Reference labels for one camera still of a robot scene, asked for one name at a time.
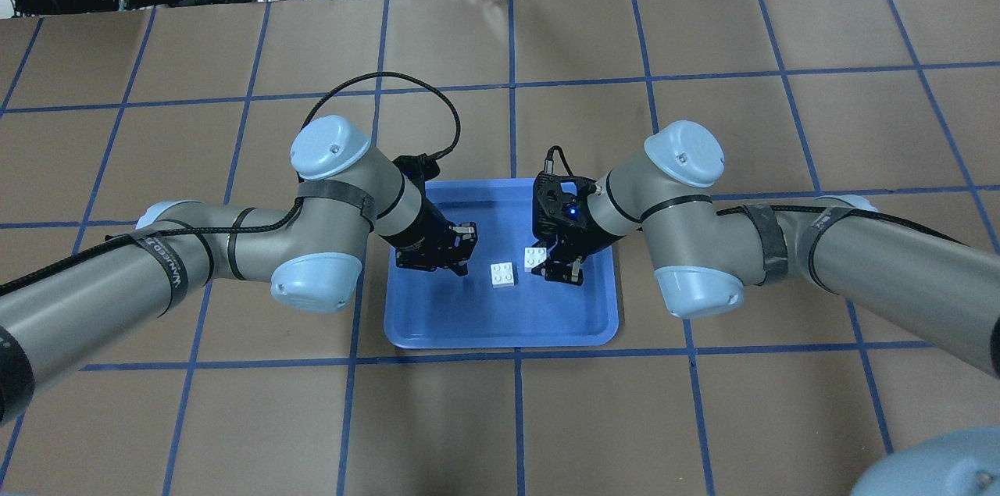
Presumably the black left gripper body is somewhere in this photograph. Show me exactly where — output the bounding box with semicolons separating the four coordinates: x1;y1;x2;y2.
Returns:
393;203;453;272

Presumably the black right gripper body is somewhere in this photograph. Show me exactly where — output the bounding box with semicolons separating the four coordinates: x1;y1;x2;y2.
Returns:
532;173;618;262

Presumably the white block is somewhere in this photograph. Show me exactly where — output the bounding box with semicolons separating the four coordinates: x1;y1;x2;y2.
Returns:
523;247;548;273
489;262;517;289

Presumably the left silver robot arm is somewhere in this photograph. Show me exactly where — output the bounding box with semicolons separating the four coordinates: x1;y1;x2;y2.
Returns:
1;116;478;423

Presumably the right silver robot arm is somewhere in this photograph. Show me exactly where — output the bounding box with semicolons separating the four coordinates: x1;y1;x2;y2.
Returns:
532;121;999;377

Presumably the blue plastic tray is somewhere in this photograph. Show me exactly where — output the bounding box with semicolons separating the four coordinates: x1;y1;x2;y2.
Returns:
384;178;620;349

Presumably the black braided camera cable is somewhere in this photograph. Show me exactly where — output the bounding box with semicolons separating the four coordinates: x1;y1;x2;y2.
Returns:
301;72;462;161

